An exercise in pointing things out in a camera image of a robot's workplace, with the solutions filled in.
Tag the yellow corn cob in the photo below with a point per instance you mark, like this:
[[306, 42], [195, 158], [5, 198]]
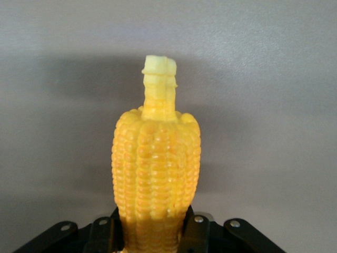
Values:
[[158, 171]]

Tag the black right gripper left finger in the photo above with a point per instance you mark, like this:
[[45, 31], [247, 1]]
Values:
[[105, 237]]

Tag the table cover cloth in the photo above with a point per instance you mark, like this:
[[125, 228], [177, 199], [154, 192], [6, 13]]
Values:
[[52, 79]]

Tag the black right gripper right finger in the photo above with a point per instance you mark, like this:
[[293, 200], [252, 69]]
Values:
[[196, 234]]

